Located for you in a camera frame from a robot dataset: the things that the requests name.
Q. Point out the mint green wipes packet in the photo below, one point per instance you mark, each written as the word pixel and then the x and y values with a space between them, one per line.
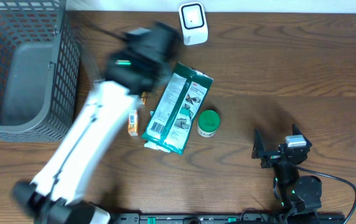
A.
pixel 157 130

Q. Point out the green 3M package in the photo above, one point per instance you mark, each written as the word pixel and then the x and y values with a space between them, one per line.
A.
pixel 183 97

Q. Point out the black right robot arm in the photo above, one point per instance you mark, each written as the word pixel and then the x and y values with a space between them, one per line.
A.
pixel 299 195

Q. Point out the grey plastic mesh basket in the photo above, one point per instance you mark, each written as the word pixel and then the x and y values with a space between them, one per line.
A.
pixel 39 63

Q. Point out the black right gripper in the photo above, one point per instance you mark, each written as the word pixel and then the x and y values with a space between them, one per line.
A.
pixel 272 156

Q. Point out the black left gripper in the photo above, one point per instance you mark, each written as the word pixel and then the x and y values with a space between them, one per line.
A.
pixel 168 64

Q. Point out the green lid white jar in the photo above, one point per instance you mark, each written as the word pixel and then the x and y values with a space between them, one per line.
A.
pixel 208 123

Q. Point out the small orange carton box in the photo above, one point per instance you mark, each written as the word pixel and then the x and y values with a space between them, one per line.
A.
pixel 143 98

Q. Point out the white barcode scanner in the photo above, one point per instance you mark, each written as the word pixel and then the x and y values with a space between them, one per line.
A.
pixel 193 23

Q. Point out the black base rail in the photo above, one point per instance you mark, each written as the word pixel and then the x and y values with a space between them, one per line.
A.
pixel 248 217

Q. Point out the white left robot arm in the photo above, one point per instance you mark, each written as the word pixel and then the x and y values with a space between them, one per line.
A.
pixel 56 193

